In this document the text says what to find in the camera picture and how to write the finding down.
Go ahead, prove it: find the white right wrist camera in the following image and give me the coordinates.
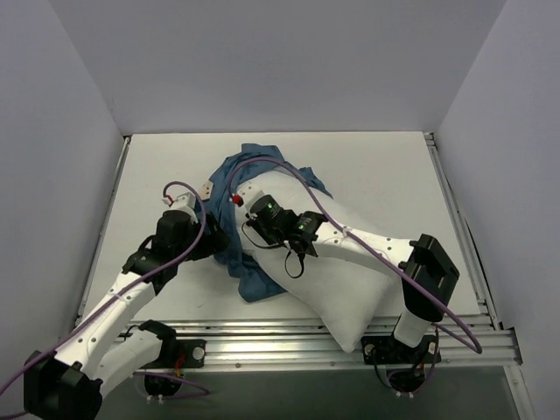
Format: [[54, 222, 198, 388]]
[[230, 185, 264, 213]]

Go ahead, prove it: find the aluminium right side rail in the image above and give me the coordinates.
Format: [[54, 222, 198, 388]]
[[423, 132, 503, 330]]

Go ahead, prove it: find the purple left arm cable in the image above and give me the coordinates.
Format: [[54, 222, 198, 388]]
[[0, 179, 211, 400]]

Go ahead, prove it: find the white pillow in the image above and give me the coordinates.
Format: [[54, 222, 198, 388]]
[[234, 168, 399, 353]]

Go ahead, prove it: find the aluminium front rail frame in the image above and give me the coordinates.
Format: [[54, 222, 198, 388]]
[[76, 317, 524, 373]]

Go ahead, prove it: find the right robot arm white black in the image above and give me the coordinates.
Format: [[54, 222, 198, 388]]
[[245, 192, 459, 361]]

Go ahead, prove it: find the aluminium rail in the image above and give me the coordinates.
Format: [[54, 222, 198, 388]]
[[75, 136, 132, 324], [423, 132, 503, 330]]

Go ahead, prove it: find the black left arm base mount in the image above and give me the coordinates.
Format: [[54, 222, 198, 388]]
[[172, 339, 207, 369]]

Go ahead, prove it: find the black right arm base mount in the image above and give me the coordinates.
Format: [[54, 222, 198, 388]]
[[360, 335, 442, 365]]

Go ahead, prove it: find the aluminium left side rail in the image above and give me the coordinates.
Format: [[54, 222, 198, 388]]
[[75, 136, 132, 324]]

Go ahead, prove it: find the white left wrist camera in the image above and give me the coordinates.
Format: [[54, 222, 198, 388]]
[[162, 192, 198, 220]]

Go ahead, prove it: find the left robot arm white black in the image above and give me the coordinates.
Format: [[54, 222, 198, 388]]
[[24, 210, 229, 419]]

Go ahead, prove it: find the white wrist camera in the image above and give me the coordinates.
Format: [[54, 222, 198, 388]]
[[230, 185, 264, 213], [162, 192, 198, 220]]

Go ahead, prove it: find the blue cartoon print pillowcase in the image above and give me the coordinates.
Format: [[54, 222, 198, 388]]
[[203, 142, 336, 304]]

